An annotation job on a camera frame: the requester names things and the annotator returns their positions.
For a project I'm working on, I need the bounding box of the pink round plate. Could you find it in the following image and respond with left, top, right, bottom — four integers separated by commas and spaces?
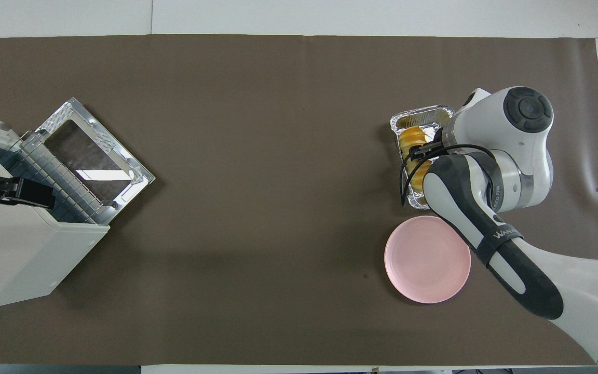
384, 216, 471, 304

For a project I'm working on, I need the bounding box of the white toaster oven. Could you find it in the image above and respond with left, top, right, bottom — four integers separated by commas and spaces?
0, 104, 110, 310

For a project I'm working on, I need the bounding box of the chrome glass oven door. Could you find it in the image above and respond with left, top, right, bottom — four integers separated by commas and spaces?
34, 98, 156, 225

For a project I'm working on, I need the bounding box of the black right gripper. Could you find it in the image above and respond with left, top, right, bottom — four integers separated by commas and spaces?
408, 143, 445, 161

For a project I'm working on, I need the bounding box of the aluminium foil tray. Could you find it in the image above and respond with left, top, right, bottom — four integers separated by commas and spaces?
390, 105, 455, 210

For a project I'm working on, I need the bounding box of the brown table mat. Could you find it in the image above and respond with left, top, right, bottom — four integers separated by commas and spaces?
0, 34, 598, 366

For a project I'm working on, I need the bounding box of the oven wire rack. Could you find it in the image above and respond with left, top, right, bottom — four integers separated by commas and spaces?
19, 132, 118, 224

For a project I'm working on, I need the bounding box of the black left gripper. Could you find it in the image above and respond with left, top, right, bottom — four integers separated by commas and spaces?
0, 155, 55, 209

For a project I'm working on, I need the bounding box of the sliced golden bread loaf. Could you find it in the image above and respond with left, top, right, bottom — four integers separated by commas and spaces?
399, 126, 434, 190

